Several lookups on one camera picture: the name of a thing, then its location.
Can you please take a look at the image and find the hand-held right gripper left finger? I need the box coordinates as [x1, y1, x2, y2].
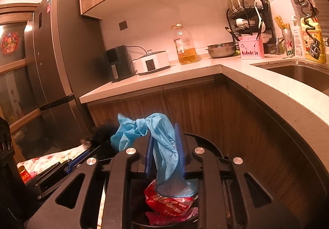
[27, 138, 155, 229]

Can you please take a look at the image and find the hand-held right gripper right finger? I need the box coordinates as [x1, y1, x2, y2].
[173, 123, 280, 229]

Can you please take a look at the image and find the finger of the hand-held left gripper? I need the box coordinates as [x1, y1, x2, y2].
[26, 158, 74, 202]
[65, 145, 103, 175]

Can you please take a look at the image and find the blue plastic bag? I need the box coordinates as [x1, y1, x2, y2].
[110, 113, 198, 197]

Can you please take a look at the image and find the black trash bin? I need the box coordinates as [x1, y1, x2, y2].
[103, 133, 232, 229]

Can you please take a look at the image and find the red crinkled snack wrapper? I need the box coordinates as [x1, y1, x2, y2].
[143, 179, 198, 216]

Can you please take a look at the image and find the floral tablecloth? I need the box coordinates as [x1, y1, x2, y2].
[17, 144, 90, 186]

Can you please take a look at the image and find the red paper cup lying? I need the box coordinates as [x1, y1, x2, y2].
[17, 165, 32, 184]

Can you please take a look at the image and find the kitchen counter with wooden cabinets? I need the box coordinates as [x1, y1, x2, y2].
[79, 53, 329, 219]

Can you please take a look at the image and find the white electric cooker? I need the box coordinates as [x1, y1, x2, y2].
[132, 50, 171, 76]

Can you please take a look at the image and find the black air fryer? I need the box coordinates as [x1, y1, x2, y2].
[103, 45, 134, 83]

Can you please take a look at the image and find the wood framed glass door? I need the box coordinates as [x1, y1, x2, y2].
[0, 4, 43, 165]

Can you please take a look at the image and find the cooking oil bottle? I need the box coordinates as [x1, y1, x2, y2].
[171, 23, 198, 65]

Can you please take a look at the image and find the metal bowl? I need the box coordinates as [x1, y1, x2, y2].
[205, 42, 238, 58]

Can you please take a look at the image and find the grey refrigerator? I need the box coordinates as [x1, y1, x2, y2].
[24, 0, 108, 147]

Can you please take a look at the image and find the pink utensil holder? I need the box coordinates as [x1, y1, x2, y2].
[238, 36, 265, 60]

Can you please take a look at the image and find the red door decoration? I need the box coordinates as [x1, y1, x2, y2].
[1, 31, 21, 55]

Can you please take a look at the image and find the steel sink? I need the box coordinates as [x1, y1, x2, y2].
[250, 61, 329, 96]

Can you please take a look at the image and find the beer can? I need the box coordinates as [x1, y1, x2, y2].
[285, 36, 295, 57]

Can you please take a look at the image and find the black dish rack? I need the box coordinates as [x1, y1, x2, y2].
[226, 0, 274, 55]

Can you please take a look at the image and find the white ladle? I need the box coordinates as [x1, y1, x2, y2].
[254, 1, 263, 39]

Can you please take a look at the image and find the white bottle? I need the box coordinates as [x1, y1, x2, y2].
[290, 16, 307, 59]

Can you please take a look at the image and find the coiled spring faucet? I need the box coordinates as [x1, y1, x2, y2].
[290, 0, 322, 61]

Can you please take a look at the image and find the yellow detergent bottle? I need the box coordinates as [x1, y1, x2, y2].
[300, 17, 326, 62]

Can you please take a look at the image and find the black power cable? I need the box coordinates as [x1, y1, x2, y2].
[125, 45, 149, 53]

